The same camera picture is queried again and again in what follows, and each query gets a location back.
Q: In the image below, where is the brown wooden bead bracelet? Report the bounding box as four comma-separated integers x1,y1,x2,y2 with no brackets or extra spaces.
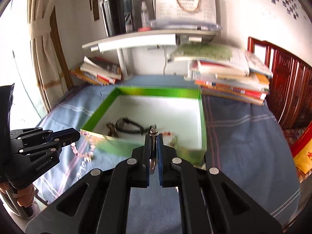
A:
106,122,120,138

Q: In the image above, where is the black wrist watch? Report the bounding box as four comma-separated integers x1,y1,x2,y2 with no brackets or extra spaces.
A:
115,117,149,135

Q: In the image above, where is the silver bangle with charms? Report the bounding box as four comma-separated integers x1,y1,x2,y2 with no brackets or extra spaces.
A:
168,135,179,149

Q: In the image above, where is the crystal studded ring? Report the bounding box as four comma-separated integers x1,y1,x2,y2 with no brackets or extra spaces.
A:
148,125,159,175

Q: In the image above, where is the person's left hand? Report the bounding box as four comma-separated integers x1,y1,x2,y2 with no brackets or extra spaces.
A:
1,183,34,208

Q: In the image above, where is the green cardboard box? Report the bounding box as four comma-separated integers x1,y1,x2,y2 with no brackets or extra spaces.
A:
80,87,207,165

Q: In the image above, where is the left book stack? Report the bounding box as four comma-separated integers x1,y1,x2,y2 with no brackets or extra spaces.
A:
70,56,122,86

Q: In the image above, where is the book stack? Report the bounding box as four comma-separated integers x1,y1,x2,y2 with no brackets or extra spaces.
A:
167,43,273,106
70,56,122,86

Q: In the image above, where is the blue striped bed sheet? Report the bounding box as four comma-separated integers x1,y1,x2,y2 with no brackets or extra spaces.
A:
34,75,300,233

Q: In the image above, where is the white desk lamp shelf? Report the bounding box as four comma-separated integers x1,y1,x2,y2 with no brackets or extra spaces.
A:
82,29,218,79

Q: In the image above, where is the red yellow gift bag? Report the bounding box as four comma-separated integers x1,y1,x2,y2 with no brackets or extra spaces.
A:
290,123,312,174

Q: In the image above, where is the red wooden headboard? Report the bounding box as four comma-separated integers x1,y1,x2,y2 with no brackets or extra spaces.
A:
247,37,311,130

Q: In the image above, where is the right book stack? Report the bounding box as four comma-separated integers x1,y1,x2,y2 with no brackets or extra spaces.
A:
167,43,273,106

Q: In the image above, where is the black thermos bottle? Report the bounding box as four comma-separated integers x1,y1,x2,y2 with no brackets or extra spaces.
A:
102,0,126,37

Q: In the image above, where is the small white bottle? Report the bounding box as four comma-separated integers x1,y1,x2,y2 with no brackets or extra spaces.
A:
141,1,150,27

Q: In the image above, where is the beige curtain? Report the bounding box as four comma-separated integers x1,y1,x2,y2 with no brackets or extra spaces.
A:
27,0,74,112

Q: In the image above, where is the dark box on shelf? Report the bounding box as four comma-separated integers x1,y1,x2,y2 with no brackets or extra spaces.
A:
123,0,142,33

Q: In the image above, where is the white paper bag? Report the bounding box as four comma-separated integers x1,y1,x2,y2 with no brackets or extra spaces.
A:
155,0,216,24

